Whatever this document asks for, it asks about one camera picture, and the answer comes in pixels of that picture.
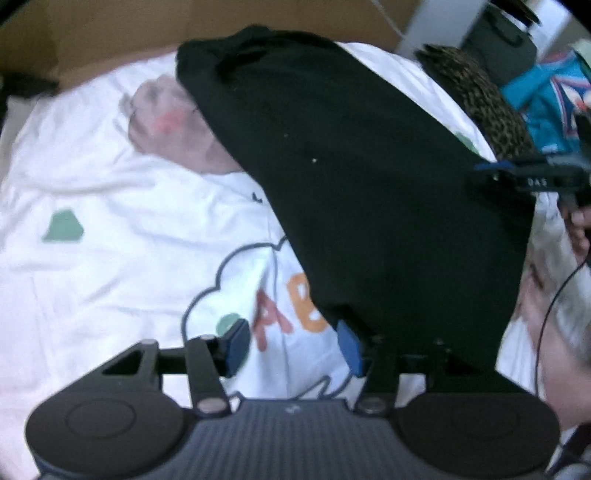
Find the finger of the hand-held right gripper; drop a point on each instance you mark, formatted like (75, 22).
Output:
(496, 167)

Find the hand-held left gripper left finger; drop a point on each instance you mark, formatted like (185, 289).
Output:
(238, 348)

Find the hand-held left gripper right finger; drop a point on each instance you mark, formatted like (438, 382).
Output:
(350, 348)

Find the black pants with bear trim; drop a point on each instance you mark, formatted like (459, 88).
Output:
(369, 184)

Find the person's right hand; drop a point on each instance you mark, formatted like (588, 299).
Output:
(581, 235)

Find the leopard print folded garment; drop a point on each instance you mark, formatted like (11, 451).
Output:
(485, 101)

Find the blue printed garment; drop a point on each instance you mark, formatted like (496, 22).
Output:
(549, 101)

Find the grey bag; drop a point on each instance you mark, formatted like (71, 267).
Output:
(498, 46)

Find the bear printed white bed sheet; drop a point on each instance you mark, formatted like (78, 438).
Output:
(115, 184)

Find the black cloth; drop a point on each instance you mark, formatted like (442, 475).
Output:
(23, 85)

